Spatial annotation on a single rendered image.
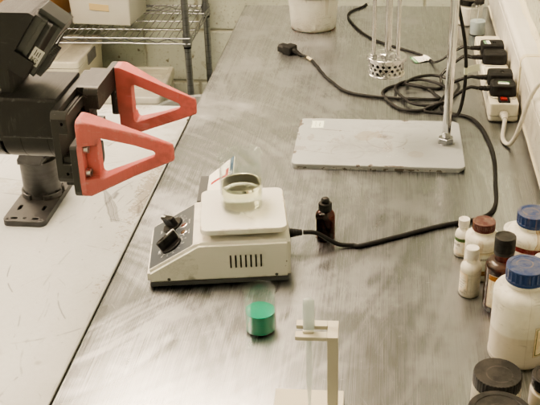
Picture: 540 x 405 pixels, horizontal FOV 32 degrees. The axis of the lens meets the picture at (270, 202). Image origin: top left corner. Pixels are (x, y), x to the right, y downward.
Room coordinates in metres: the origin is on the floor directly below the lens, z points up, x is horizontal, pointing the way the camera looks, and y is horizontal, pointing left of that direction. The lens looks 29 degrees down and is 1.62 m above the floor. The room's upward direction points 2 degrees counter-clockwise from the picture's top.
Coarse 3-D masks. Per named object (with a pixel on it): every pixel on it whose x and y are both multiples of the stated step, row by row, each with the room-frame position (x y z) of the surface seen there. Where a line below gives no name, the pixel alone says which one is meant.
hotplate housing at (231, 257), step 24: (216, 240) 1.10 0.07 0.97; (240, 240) 1.10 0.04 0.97; (264, 240) 1.10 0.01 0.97; (288, 240) 1.10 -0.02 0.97; (168, 264) 1.09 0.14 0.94; (192, 264) 1.09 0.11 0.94; (216, 264) 1.09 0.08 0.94; (240, 264) 1.09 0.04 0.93; (264, 264) 1.09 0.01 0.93; (288, 264) 1.10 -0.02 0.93
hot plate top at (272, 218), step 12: (204, 192) 1.21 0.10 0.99; (216, 192) 1.21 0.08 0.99; (264, 192) 1.20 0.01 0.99; (276, 192) 1.20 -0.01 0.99; (204, 204) 1.17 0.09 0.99; (216, 204) 1.17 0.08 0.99; (264, 204) 1.16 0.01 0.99; (276, 204) 1.16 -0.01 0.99; (204, 216) 1.13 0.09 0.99; (216, 216) 1.13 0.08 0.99; (228, 216) 1.13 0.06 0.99; (240, 216) 1.13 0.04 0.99; (252, 216) 1.13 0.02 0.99; (264, 216) 1.13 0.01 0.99; (276, 216) 1.13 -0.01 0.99; (204, 228) 1.10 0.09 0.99; (216, 228) 1.10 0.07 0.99; (228, 228) 1.10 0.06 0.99; (240, 228) 1.10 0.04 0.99; (252, 228) 1.10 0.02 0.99; (264, 228) 1.10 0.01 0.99; (276, 228) 1.10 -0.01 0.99
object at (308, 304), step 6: (306, 300) 0.81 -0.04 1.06; (312, 300) 0.81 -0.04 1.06; (306, 306) 0.81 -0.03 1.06; (312, 306) 0.81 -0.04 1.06; (306, 312) 0.81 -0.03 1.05; (312, 312) 0.81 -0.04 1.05; (306, 318) 0.81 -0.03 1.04; (312, 318) 0.81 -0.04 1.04; (306, 324) 0.81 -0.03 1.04; (312, 324) 0.81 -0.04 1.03
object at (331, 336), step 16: (304, 336) 0.80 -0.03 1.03; (320, 336) 0.80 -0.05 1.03; (336, 336) 0.80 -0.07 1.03; (336, 352) 0.81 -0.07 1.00; (336, 368) 0.81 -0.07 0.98; (336, 384) 0.81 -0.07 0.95; (288, 400) 0.84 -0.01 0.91; (304, 400) 0.83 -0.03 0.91; (320, 400) 0.83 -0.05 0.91; (336, 400) 0.81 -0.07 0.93
